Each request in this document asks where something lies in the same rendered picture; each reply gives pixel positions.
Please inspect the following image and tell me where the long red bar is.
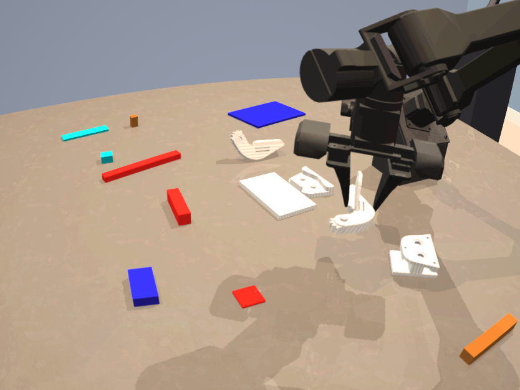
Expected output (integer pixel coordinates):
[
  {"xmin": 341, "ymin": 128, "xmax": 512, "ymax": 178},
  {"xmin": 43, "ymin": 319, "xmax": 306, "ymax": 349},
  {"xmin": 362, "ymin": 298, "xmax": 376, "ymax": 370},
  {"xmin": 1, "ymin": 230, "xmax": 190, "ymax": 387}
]
[{"xmin": 102, "ymin": 150, "xmax": 181, "ymax": 183}]

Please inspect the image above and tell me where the cyan flat rectangular plate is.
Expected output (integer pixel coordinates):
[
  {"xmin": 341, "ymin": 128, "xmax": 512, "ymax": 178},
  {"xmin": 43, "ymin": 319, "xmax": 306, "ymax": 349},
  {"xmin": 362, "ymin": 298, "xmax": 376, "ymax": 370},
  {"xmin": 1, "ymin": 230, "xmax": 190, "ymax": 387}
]
[{"xmin": 61, "ymin": 125, "xmax": 108, "ymax": 141}]

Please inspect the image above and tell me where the blue rectangular block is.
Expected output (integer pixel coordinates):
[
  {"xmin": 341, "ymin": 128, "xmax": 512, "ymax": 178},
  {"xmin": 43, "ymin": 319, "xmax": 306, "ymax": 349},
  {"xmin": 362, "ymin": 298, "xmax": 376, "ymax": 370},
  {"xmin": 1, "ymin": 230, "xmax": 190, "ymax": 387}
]
[{"xmin": 128, "ymin": 267, "xmax": 160, "ymax": 307}]

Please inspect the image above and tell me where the blue flat square plate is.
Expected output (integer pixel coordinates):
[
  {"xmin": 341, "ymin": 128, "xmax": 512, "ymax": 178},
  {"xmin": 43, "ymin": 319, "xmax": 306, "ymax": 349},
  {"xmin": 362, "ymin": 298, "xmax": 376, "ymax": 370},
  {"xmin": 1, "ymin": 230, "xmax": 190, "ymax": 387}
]
[{"xmin": 228, "ymin": 102, "xmax": 306, "ymax": 129}]

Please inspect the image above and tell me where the red rectangular block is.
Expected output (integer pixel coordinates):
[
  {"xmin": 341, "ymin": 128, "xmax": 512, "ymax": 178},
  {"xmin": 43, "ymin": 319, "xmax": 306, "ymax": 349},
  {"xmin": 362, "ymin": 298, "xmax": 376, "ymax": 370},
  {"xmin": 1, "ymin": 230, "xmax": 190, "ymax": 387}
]
[{"xmin": 167, "ymin": 188, "xmax": 191, "ymax": 226}]

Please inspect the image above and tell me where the small cyan cube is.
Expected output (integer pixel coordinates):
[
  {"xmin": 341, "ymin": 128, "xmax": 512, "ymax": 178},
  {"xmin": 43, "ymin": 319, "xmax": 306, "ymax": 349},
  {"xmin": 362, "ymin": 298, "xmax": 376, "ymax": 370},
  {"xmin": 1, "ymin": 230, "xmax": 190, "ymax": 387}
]
[{"xmin": 100, "ymin": 151, "xmax": 113, "ymax": 164}]

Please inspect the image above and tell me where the red flat square plate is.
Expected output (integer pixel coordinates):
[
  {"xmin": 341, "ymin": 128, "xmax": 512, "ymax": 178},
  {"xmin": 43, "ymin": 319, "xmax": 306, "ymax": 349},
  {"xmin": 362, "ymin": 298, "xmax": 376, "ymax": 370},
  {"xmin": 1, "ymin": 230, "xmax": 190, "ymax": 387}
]
[{"xmin": 233, "ymin": 286, "xmax": 266, "ymax": 308}]

